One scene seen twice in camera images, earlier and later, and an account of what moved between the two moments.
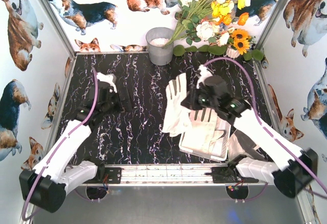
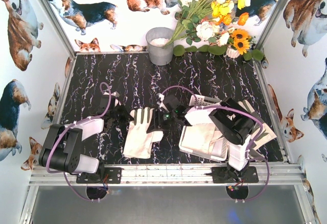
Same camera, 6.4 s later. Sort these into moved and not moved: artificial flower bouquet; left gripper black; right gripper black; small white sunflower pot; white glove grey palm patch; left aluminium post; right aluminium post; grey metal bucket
Moved: left gripper black; right gripper black; white glove grey palm patch
Not moved: left aluminium post; grey metal bucket; artificial flower bouquet; small white sunflower pot; right aluminium post
